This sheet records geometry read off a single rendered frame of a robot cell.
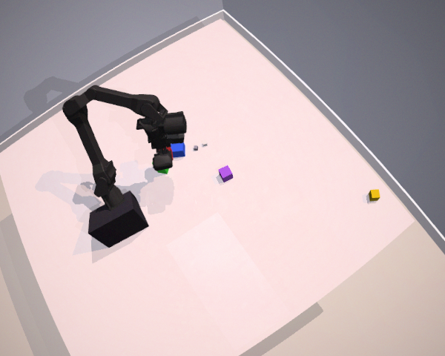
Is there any blue block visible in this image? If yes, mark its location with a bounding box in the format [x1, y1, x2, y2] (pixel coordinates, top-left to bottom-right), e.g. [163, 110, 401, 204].
[171, 142, 185, 157]

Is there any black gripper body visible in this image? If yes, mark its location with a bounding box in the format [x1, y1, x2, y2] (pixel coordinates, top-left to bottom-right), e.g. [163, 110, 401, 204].
[148, 131, 174, 171]

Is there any small yellow block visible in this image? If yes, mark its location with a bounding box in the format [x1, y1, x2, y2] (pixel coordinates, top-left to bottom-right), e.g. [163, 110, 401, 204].
[369, 189, 380, 201]

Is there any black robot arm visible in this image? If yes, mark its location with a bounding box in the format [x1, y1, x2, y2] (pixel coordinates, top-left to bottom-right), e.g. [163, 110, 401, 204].
[62, 85, 187, 211]

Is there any purple block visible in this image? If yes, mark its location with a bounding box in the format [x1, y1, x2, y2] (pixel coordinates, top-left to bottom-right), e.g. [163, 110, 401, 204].
[218, 165, 233, 182]

